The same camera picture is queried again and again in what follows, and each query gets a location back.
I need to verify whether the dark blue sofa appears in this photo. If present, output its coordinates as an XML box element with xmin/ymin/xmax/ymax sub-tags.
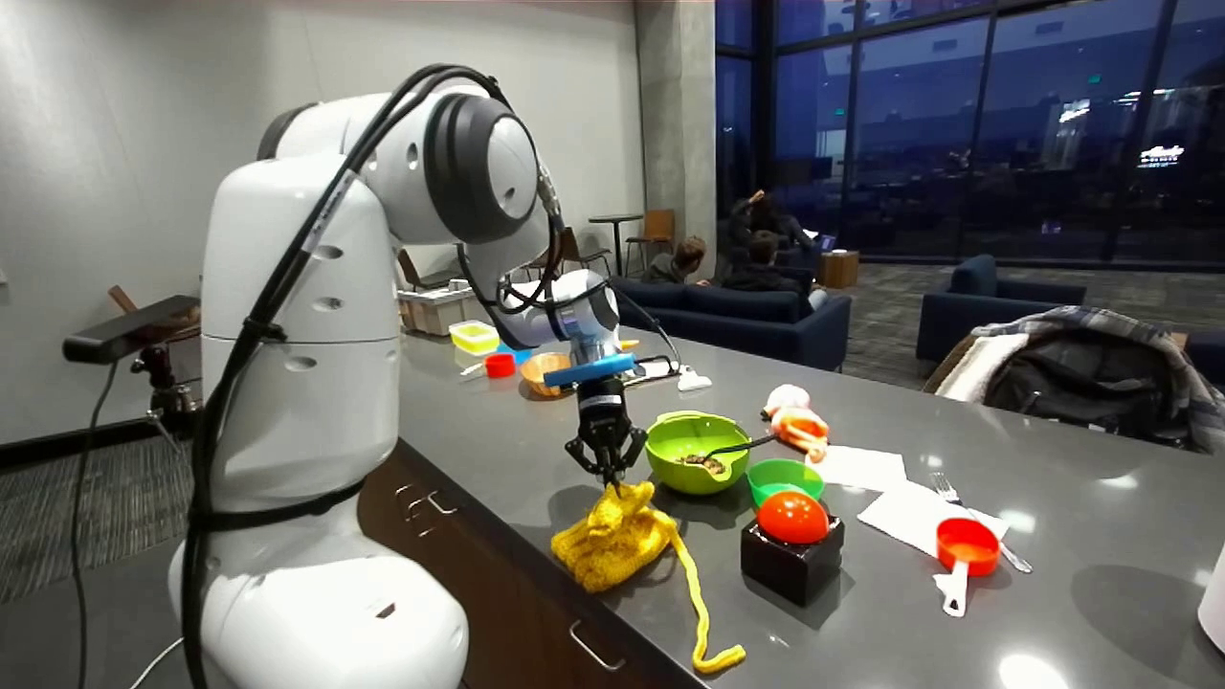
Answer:
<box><xmin>612</xmin><ymin>275</ymin><xmax>853</xmax><ymax>374</ymax></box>

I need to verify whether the red measuring cup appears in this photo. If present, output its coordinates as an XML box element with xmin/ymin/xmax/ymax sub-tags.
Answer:
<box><xmin>935</xmin><ymin>514</ymin><xmax>1008</xmax><ymax>622</ymax></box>

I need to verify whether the wooden chair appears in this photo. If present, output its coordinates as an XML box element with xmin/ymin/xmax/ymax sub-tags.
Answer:
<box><xmin>630</xmin><ymin>206</ymin><xmax>680</xmax><ymax>271</ymax></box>

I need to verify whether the yellow knitted cloth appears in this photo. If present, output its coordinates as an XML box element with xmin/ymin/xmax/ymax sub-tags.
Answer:
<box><xmin>549</xmin><ymin>480</ymin><xmax>749</xmax><ymax>681</ymax></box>

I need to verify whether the tall bar table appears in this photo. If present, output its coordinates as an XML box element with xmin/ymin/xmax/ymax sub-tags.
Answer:
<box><xmin>584</xmin><ymin>211</ymin><xmax>646</xmax><ymax>285</ymax></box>

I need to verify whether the small green cup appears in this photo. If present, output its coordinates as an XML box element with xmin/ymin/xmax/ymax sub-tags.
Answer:
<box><xmin>742</xmin><ymin>457</ymin><xmax>831</xmax><ymax>514</ymax></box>

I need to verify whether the grey jacket on chair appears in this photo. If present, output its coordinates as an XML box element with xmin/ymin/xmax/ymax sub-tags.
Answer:
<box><xmin>981</xmin><ymin>302</ymin><xmax>1225</xmax><ymax>457</ymax></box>

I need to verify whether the dark blue armchair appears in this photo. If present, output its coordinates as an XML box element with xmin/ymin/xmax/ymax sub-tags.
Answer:
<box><xmin>911</xmin><ymin>251</ymin><xmax>1092</xmax><ymax>364</ymax></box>

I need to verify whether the large dark window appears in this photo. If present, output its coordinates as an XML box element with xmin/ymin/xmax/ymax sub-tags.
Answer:
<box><xmin>711</xmin><ymin>0</ymin><xmax>1225</xmax><ymax>271</ymax></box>

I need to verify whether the lime green bowl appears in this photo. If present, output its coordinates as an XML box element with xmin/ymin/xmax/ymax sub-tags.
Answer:
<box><xmin>644</xmin><ymin>408</ymin><xmax>755</xmax><ymax>502</ymax></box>

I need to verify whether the black spoon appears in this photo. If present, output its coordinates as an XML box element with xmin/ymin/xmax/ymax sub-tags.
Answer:
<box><xmin>685</xmin><ymin>429</ymin><xmax>782</xmax><ymax>475</ymax></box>

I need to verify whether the black camera cable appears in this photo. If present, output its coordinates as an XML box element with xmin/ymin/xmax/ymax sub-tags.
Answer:
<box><xmin>66</xmin><ymin>359</ymin><xmax>127</xmax><ymax>689</ymax></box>

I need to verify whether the seated person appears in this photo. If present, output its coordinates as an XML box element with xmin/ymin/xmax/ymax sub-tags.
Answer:
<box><xmin>727</xmin><ymin>188</ymin><xmax>820</xmax><ymax>297</ymax></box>

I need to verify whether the clear plastic container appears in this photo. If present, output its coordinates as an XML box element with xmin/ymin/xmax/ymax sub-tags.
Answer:
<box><xmin>393</xmin><ymin>279</ymin><xmax>478</xmax><ymax>343</ymax></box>

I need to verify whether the white orange plush toy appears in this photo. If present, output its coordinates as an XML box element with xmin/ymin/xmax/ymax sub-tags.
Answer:
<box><xmin>759</xmin><ymin>378</ymin><xmax>834</xmax><ymax>466</ymax></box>

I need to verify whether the black stereo camera on stand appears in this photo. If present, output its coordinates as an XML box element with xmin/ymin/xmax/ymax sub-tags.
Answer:
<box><xmin>62</xmin><ymin>292</ymin><xmax>207</xmax><ymax>446</ymax></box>

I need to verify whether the small yellow bowl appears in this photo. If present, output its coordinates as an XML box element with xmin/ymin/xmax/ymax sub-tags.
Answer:
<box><xmin>444</xmin><ymin>320</ymin><xmax>506</xmax><ymax>359</ymax></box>

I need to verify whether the black cube box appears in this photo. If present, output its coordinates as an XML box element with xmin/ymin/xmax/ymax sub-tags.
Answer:
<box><xmin>739</xmin><ymin>514</ymin><xmax>850</xmax><ymax>608</ymax></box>

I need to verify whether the white napkin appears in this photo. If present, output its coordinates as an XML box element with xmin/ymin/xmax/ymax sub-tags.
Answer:
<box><xmin>853</xmin><ymin>480</ymin><xmax>1032</xmax><ymax>575</ymax></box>
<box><xmin>816</xmin><ymin>442</ymin><xmax>911</xmax><ymax>497</ymax></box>

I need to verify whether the wicker basket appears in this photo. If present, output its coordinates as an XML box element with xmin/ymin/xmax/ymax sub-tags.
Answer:
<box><xmin>518</xmin><ymin>349</ymin><xmax>575</xmax><ymax>401</ymax></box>

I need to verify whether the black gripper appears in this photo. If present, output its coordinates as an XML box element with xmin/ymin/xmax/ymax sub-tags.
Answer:
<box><xmin>561</xmin><ymin>378</ymin><xmax>652</xmax><ymax>491</ymax></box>

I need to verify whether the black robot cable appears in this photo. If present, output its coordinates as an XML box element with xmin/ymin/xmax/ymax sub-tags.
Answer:
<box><xmin>177</xmin><ymin>63</ymin><xmax>570</xmax><ymax>689</ymax></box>

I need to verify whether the red and white object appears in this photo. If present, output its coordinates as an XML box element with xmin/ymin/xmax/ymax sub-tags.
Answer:
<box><xmin>755</xmin><ymin>491</ymin><xmax>834</xmax><ymax>552</ymax></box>

